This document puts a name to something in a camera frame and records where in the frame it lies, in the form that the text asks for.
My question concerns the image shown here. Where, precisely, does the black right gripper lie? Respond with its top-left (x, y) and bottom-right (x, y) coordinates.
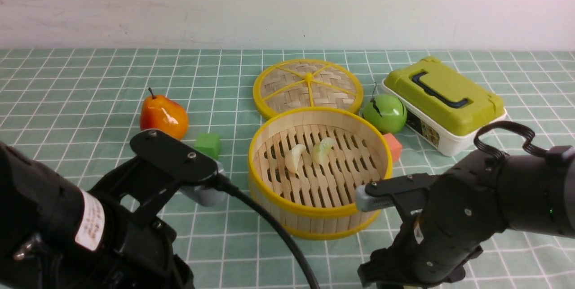
top-left (355, 150), bottom-right (509, 289)

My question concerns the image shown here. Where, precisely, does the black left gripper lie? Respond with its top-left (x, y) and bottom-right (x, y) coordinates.
top-left (76, 129), bottom-right (226, 289)

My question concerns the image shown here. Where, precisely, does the pale green dumpling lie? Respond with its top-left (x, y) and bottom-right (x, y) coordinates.
top-left (312, 137), bottom-right (337, 166)

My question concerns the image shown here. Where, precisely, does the cream dumpling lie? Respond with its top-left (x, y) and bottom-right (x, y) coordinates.
top-left (285, 144), bottom-right (307, 176)

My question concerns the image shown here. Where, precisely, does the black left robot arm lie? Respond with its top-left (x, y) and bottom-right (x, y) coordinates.
top-left (1, 129), bottom-right (224, 289)

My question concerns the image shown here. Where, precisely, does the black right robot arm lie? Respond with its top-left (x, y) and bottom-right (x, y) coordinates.
top-left (356, 146), bottom-right (574, 289)

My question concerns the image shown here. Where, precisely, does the bamboo steamer tray yellow rim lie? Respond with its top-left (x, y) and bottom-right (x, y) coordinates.
top-left (247, 107), bottom-right (393, 240)

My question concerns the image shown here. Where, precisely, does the woven bamboo steamer lid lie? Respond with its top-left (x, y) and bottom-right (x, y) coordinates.
top-left (252, 59), bottom-right (364, 119)

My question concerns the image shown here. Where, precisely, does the orange foam cube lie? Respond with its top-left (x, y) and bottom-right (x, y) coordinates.
top-left (383, 133), bottom-right (403, 162)

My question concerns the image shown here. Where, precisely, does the orange red toy pear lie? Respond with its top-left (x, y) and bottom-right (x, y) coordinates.
top-left (139, 88), bottom-right (189, 140)

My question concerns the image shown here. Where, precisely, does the green foam cube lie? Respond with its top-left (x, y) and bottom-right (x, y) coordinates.
top-left (194, 133), bottom-right (221, 160)

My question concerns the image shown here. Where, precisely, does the green toy apple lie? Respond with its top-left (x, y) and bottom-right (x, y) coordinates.
top-left (362, 83), bottom-right (408, 134)

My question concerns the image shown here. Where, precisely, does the green lidded white box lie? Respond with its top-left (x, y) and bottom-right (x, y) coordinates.
top-left (381, 56), bottom-right (507, 157)

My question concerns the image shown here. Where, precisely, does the black coiled right cable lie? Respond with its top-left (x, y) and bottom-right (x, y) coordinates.
top-left (473, 120), bottom-right (564, 159)

